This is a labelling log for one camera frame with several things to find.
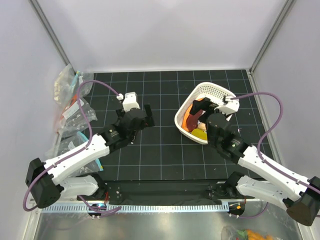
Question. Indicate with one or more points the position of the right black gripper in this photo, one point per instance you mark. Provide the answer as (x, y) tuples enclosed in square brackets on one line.
[(201, 105)]

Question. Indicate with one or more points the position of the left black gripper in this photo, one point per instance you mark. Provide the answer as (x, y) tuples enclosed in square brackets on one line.
[(148, 121)]

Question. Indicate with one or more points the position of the orange papaya slice toy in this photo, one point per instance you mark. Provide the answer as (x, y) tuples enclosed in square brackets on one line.
[(190, 122)]

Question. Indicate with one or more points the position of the white perforated plastic basket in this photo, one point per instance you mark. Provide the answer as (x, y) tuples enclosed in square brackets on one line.
[(218, 95)]

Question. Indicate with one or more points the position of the orange zipper clear bag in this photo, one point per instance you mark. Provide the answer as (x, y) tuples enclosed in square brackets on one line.
[(72, 120)]

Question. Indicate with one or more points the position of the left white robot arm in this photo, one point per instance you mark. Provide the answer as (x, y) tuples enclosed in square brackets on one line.
[(48, 180)]

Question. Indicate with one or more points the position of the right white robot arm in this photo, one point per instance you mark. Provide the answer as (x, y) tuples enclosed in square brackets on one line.
[(299, 196)]

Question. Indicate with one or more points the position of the blue zipper bag far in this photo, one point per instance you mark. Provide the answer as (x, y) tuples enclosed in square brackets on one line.
[(67, 84)]

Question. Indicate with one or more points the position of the blue zipper bag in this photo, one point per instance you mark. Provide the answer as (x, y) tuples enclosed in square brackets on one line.
[(67, 84), (70, 143)]

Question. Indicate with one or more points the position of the blue zipper bag near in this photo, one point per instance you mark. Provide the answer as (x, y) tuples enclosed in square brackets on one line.
[(70, 143)]

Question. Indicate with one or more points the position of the bag of toy vegetables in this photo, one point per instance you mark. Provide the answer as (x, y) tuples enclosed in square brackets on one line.
[(231, 233)]

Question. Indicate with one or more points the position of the beige garlic toy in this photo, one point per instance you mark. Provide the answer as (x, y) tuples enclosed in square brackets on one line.
[(201, 126)]

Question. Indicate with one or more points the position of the yellow lemon toy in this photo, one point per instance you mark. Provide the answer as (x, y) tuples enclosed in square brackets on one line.
[(198, 133)]

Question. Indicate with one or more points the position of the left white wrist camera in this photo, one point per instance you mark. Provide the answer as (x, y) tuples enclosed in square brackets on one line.
[(130, 101)]

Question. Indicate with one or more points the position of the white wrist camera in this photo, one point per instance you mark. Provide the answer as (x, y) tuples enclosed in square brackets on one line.
[(130, 101), (230, 105)]

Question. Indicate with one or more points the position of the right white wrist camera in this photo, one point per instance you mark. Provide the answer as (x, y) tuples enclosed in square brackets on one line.
[(230, 105)]

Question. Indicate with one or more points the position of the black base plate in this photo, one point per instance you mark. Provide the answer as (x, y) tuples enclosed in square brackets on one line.
[(165, 192)]

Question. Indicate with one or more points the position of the grey slotted cable duct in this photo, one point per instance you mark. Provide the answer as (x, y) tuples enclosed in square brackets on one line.
[(125, 209)]

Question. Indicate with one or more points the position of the right aluminium frame post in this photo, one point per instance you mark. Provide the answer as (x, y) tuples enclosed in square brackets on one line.
[(285, 10)]

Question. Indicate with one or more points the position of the aluminium frame post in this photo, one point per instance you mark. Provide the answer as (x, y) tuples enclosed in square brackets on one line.
[(50, 32), (285, 10)]

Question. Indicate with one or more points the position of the left aluminium frame post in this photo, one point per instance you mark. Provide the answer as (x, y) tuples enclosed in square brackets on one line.
[(50, 32)]

